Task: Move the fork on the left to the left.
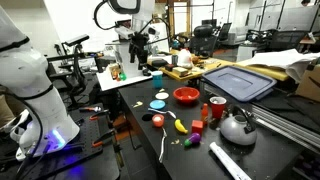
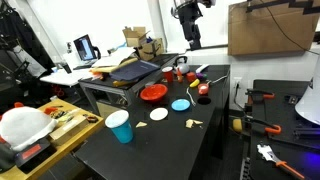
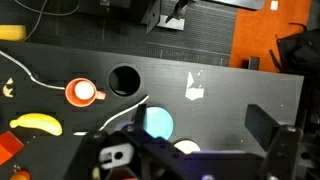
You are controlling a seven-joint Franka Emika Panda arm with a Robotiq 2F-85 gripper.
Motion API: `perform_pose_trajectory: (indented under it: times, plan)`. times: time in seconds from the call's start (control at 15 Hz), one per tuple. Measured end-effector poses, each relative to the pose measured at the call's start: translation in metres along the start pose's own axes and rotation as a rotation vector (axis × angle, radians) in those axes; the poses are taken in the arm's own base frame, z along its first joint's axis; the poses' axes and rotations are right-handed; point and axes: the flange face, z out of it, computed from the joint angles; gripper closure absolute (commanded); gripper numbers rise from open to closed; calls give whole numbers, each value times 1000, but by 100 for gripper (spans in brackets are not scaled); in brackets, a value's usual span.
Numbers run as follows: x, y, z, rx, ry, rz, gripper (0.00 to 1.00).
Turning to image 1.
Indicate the red plastic bowl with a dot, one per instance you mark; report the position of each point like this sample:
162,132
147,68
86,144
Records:
186,95

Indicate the brown cardboard box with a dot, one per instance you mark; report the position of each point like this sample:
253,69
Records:
310,83

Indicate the black mesh chair back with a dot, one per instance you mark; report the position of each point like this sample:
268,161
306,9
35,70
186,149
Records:
286,40

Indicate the blue round plate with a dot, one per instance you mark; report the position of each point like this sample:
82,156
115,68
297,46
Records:
157,104

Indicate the yellow wooden table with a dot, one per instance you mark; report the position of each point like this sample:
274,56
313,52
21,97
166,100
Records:
210,66

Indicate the dark cylindrical can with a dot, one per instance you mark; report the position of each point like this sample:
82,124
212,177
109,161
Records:
174,60

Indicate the teal plastic cup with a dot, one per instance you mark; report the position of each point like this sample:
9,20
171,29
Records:
157,80

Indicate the white plastic fork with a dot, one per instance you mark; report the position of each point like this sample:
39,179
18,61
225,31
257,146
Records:
162,146

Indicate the yellow toy banana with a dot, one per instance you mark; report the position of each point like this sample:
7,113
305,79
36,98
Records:
180,126

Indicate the black tool case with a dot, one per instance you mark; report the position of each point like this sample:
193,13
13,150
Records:
159,62

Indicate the red cube block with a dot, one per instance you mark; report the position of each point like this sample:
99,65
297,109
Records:
197,127

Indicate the small green toy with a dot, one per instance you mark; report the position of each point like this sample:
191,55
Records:
122,76

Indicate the white flat board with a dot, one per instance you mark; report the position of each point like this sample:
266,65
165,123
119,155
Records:
121,82

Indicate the white cabinet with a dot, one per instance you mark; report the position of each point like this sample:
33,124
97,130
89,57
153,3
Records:
245,52

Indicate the small black object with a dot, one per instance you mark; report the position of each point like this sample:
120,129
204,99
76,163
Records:
146,71

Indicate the red plastic cup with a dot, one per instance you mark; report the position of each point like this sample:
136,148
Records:
217,107

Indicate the black computer monitor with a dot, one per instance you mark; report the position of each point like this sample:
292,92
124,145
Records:
209,22

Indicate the pale round plate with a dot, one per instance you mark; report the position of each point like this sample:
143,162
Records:
162,95

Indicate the black padded office chair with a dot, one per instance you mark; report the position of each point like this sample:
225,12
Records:
203,40

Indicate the tan wooden block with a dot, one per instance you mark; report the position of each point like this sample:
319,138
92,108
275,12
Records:
180,70

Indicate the orange toy bottle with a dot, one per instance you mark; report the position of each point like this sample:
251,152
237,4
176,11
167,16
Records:
204,113

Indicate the small red cup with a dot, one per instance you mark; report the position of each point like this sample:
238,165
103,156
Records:
158,121

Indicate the white crumpled paper sheet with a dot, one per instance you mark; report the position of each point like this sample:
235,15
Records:
283,60

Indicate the aluminium rail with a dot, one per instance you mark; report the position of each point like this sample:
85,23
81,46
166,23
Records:
283,125

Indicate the white upright box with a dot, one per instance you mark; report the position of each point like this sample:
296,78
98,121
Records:
126,65

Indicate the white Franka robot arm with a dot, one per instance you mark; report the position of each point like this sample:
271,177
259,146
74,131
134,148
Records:
30,76

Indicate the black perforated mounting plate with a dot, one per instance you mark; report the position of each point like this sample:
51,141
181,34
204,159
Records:
76,156

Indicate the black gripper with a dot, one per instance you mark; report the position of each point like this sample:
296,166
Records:
138,41

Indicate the purple toy eggplant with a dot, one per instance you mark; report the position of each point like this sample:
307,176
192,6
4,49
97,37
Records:
192,139

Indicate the small orange toy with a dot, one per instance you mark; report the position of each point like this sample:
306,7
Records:
115,71

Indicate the black office chair with armrests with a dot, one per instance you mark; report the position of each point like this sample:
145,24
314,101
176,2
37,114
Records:
75,66

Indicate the white paper roll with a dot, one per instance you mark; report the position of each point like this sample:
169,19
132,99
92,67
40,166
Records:
230,162

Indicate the blue plastic bin lid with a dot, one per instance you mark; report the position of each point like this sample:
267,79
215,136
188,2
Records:
238,82

